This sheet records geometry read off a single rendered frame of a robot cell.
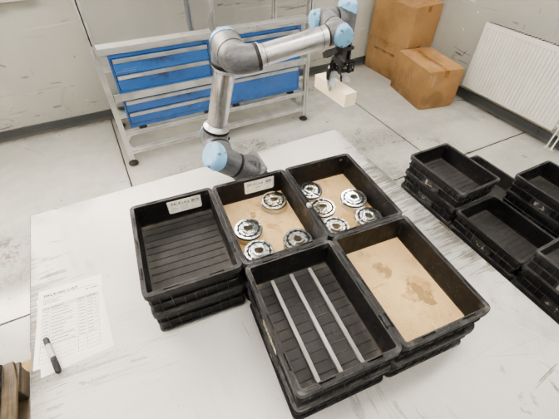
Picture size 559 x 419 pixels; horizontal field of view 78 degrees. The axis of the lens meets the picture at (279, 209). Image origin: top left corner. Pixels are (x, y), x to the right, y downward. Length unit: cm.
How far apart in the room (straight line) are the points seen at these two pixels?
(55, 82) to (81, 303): 265
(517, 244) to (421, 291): 109
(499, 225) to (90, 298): 205
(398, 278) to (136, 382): 88
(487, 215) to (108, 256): 199
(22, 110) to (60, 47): 67
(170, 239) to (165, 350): 38
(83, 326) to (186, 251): 41
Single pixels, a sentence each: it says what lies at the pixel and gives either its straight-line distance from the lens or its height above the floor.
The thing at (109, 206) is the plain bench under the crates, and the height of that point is 70.
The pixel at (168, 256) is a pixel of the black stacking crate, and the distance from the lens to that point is 127.
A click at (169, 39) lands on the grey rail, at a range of 282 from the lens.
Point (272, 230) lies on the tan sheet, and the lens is 129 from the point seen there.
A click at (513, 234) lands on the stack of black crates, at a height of 38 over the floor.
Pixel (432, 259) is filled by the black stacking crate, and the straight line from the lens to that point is 124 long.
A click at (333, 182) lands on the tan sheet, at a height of 83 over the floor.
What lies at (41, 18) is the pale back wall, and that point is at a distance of 363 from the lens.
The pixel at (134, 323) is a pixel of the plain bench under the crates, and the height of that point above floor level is 70.
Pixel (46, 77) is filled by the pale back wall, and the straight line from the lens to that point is 377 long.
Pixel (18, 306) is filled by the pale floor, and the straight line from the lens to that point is 254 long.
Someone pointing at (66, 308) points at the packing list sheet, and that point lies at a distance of 145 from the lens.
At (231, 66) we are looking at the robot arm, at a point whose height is 130.
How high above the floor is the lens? 180
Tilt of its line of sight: 45 degrees down
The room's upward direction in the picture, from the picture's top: 1 degrees clockwise
